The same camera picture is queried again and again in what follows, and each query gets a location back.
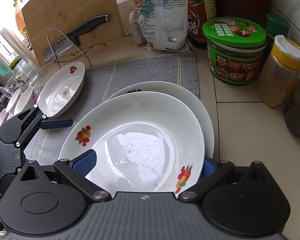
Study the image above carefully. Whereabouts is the black handled kitchen knife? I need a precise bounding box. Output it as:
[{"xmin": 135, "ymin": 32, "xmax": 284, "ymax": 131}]
[{"xmin": 43, "ymin": 13, "xmax": 112, "ymax": 65}]

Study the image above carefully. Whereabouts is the red white clipped bag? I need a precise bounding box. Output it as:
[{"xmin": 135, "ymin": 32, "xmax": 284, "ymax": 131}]
[{"xmin": 129, "ymin": 10, "xmax": 147, "ymax": 44}]

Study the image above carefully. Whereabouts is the stained white plate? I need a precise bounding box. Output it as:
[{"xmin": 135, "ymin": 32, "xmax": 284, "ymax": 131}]
[{"xmin": 37, "ymin": 61, "xmax": 85, "ymax": 118}]

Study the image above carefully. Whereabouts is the back left white bowl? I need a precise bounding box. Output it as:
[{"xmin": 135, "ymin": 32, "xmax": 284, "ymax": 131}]
[{"xmin": 6, "ymin": 88, "xmax": 22, "ymax": 114}]

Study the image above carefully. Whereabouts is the green lid sauce jar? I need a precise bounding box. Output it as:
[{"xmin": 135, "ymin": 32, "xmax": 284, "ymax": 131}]
[{"xmin": 203, "ymin": 17, "xmax": 267, "ymax": 85}]

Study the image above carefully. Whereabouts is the white blue clipped bag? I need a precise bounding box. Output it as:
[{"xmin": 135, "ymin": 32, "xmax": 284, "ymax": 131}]
[{"xmin": 138, "ymin": 0, "xmax": 189, "ymax": 53}]

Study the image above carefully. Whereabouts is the clear glass mug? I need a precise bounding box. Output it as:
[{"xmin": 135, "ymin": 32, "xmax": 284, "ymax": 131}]
[{"xmin": 1, "ymin": 76, "xmax": 22, "ymax": 99}]

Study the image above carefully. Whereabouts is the tall clear film roll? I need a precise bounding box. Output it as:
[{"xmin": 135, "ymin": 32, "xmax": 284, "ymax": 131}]
[{"xmin": 0, "ymin": 28, "xmax": 45, "ymax": 75}]

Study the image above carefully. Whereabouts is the orange cooking wine jug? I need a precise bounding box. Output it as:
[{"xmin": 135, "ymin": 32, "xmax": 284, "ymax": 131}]
[{"xmin": 13, "ymin": 0, "xmax": 27, "ymax": 39}]

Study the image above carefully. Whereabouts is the glass jar yellow lid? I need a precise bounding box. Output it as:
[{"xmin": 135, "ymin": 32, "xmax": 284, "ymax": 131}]
[{"xmin": 9, "ymin": 56, "xmax": 39, "ymax": 86}]

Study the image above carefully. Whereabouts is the steel wire rack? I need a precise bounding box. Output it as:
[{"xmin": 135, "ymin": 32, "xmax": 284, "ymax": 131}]
[{"xmin": 43, "ymin": 28, "xmax": 92, "ymax": 67}]

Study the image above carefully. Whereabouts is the white fruit plate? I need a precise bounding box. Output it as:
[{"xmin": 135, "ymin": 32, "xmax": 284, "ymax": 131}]
[
  {"xmin": 107, "ymin": 81, "xmax": 215, "ymax": 158},
  {"xmin": 59, "ymin": 91, "xmax": 205, "ymax": 194}
]

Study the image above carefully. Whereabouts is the grey teal checked towel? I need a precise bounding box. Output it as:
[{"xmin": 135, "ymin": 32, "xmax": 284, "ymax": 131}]
[{"xmin": 25, "ymin": 53, "xmax": 200, "ymax": 165}]

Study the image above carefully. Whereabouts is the small green cap jar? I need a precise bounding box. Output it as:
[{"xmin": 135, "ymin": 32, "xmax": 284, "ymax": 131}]
[{"xmin": 262, "ymin": 12, "xmax": 290, "ymax": 64}]

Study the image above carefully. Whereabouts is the yellow cap spice jar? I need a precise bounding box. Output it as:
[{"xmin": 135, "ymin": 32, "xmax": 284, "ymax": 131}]
[{"xmin": 256, "ymin": 35, "xmax": 300, "ymax": 107}]

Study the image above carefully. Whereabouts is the bamboo cutting board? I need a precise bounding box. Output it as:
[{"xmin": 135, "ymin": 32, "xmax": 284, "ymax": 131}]
[{"xmin": 22, "ymin": 0, "xmax": 125, "ymax": 66}]

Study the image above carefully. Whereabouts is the dark soy sauce bottle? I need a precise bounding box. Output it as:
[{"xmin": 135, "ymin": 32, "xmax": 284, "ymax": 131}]
[{"xmin": 187, "ymin": 0, "xmax": 217, "ymax": 48}]

